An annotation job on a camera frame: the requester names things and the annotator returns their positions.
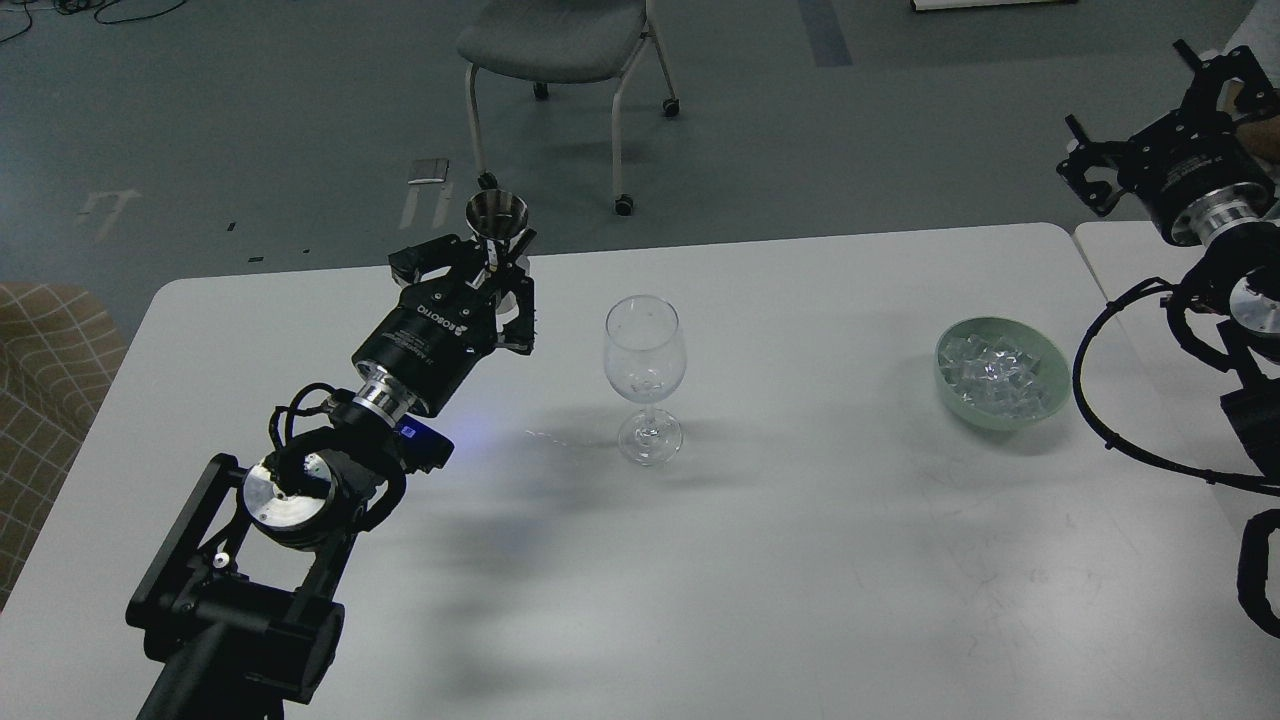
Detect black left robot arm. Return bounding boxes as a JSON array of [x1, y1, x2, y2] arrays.
[[125, 219, 536, 719]]

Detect person in white shirt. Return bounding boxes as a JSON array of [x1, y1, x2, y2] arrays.
[[1228, 1, 1279, 181]]

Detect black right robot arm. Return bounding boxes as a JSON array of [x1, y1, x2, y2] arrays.
[[1057, 40, 1277, 635]]

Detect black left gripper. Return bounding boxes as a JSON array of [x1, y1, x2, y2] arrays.
[[351, 228, 538, 418]]

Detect metal floor plate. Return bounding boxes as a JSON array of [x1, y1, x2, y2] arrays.
[[406, 158, 451, 186]]

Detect grey office chair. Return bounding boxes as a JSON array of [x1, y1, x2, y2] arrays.
[[456, 1, 681, 217]]

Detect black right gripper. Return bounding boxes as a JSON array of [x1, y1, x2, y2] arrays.
[[1056, 38, 1277, 247]]

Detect beige checkered cushion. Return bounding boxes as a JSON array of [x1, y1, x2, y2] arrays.
[[1, 282, 128, 603]]

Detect black floor cables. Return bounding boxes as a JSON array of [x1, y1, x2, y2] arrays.
[[0, 0, 187, 44]]

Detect green bowl of ice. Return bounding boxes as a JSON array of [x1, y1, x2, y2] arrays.
[[932, 316, 1071, 432]]

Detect steel double jigger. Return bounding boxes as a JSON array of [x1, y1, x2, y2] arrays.
[[465, 190, 534, 288]]

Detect clear wine glass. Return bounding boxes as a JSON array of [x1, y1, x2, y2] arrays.
[[603, 295, 689, 468]]

